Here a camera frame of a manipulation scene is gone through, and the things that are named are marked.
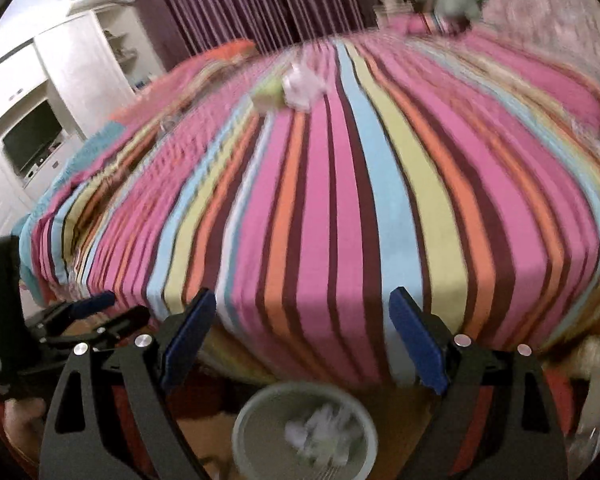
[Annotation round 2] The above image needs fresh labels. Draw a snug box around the orange pillow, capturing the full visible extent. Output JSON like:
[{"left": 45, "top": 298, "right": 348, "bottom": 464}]
[{"left": 197, "top": 38, "right": 257, "bottom": 67}]

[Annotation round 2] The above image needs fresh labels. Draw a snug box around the pink floral patterned pillow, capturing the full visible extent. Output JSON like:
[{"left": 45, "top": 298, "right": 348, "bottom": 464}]
[{"left": 480, "top": 0, "right": 600, "bottom": 128}]

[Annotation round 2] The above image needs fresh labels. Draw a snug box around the large white paper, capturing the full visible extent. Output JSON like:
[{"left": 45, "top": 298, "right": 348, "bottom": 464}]
[{"left": 284, "top": 404, "right": 353, "bottom": 462}]

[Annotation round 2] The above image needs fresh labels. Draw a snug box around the person's left hand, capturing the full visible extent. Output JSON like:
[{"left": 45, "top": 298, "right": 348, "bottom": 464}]
[{"left": 2, "top": 397, "right": 48, "bottom": 466}]

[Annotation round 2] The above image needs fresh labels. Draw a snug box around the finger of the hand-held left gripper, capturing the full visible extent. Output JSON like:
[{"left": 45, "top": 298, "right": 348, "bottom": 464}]
[
  {"left": 41, "top": 306, "right": 151, "bottom": 350},
  {"left": 27, "top": 290, "right": 117, "bottom": 332}
]

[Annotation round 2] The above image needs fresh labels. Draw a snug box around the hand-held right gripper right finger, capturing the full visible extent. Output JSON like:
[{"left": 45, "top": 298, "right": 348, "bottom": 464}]
[{"left": 388, "top": 286, "right": 568, "bottom": 480}]

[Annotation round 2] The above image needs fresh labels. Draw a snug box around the black television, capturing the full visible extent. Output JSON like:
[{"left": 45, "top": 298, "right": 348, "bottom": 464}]
[{"left": 1, "top": 102, "right": 64, "bottom": 173}]

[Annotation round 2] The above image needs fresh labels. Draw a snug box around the white round waste bin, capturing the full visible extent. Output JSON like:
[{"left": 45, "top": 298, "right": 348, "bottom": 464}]
[{"left": 231, "top": 381, "right": 379, "bottom": 480}]

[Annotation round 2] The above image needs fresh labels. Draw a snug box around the green tissue pack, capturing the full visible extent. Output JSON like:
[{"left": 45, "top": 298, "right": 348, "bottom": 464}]
[{"left": 249, "top": 76, "right": 287, "bottom": 111}]

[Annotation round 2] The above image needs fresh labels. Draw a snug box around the white plastic bag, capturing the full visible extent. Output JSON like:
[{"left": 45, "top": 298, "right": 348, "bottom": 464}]
[{"left": 281, "top": 61, "right": 329, "bottom": 112}]

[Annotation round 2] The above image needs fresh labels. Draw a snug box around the purple striped curtain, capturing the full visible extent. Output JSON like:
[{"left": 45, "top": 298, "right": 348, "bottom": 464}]
[{"left": 131, "top": 0, "right": 382, "bottom": 57}]

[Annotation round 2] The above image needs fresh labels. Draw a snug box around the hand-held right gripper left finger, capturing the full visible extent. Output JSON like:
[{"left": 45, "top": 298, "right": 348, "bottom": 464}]
[{"left": 39, "top": 287, "right": 217, "bottom": 480}]

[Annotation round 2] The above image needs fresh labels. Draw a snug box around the white wardrobe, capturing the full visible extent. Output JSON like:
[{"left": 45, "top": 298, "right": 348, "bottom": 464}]
[{"left": 0, "top": 0, "right": 167, "bottom": 361}]

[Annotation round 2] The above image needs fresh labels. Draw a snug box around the striped colourful blanket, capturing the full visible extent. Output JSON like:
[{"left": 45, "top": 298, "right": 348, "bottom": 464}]
[{"left": 30, "top": 22, "right": 600, "bottom": 388}]

